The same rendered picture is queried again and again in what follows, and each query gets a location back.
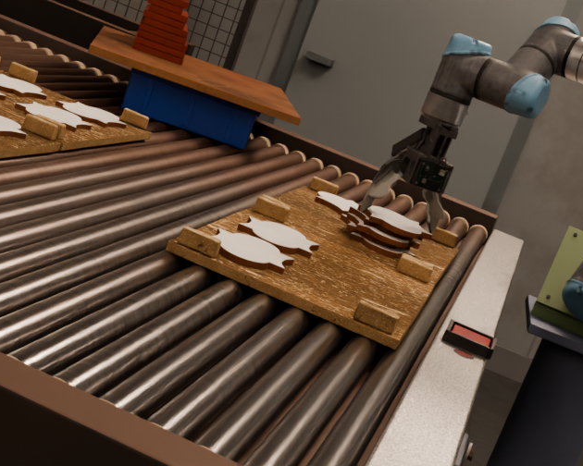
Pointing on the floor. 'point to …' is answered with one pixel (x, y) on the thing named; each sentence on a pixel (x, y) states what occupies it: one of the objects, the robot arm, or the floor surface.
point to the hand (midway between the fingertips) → (395, 221)
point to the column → (552, 400)
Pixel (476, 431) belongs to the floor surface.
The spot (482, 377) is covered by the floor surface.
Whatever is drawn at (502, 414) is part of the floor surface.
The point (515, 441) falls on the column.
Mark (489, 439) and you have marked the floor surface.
